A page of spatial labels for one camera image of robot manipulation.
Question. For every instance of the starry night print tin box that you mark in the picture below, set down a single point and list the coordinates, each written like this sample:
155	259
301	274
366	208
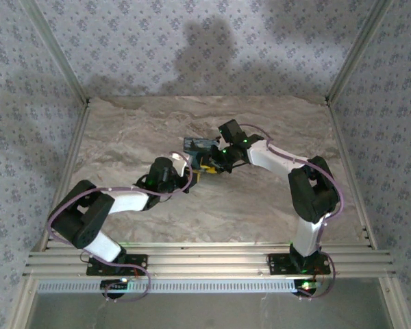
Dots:
200	146

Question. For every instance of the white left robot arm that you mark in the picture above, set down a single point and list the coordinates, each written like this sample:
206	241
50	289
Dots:
126	202

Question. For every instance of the left controller board with LED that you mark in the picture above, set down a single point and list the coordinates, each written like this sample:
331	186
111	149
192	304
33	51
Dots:
114	283

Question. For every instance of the controller board with led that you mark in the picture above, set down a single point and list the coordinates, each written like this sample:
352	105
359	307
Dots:
306	285
114	283

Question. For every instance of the right controller board with LED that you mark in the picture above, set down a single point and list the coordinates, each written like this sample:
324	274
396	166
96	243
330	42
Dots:
306	285

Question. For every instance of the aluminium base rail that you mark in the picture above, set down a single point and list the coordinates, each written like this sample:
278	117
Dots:
209	260

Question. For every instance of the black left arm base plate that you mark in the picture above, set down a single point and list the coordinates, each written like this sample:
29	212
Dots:
137	262

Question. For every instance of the aluminium table side rail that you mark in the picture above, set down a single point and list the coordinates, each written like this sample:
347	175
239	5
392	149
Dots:
66	164
349	164

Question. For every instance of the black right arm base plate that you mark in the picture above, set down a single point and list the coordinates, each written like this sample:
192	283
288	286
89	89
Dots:
279	264

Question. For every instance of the aluminium frame post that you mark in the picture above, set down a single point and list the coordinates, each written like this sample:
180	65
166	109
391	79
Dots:
58	56
358	51

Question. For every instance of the aluminium frame leg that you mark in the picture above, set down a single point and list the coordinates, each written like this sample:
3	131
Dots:
395	303
22	305

